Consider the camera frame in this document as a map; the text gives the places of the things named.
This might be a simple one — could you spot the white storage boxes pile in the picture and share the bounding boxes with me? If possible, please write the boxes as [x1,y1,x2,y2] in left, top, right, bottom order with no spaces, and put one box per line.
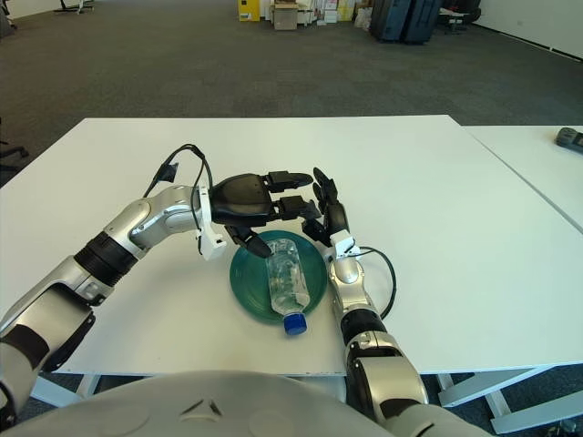
[298,0,354,26]

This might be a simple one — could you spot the clear bottle blue cap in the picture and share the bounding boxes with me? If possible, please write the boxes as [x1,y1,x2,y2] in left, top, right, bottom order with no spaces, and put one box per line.
[265,238,310,337]

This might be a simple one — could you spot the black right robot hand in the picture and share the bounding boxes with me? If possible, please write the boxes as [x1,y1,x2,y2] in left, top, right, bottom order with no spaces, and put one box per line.
[300,167,352,249]

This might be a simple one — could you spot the black handheld device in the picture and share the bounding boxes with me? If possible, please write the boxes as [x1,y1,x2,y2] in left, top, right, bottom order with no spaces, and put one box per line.
[554,127,583,154]

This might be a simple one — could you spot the green round plate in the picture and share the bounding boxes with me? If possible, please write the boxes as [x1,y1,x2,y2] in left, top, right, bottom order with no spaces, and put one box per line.
[229,229,330,325]

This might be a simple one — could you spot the yellow box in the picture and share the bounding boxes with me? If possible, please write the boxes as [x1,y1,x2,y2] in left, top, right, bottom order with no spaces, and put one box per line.
[236,0,261,23]

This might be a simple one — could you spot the grey robot torso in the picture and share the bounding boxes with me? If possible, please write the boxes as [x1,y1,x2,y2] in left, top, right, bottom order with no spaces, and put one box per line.
[0,371,388,437]

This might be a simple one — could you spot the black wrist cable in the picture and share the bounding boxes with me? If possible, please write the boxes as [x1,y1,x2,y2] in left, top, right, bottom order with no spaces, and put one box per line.
[143,144,215,229]
[359,246,397,320]

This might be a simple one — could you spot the distant desk legs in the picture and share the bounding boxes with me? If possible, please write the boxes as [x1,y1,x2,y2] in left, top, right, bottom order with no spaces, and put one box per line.
[52,0,97,15]

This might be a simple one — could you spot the dark blue large case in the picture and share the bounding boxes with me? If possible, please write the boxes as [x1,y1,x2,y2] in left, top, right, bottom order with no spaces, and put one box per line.
[368,0,409,45]
[400,0,443,46]

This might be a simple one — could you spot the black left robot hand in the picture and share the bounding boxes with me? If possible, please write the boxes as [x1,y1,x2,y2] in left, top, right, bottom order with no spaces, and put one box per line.
[209,169,327,259]

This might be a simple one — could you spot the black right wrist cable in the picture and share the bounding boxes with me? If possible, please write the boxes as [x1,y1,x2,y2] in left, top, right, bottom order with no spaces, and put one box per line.
[359,246,397,320]

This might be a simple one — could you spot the black office chair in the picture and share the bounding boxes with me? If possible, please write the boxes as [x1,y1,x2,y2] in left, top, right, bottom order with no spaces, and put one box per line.
[0,116,31,174]

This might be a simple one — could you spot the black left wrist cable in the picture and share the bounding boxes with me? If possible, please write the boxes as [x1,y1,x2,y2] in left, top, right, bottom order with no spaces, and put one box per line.
[143,144,215,229]

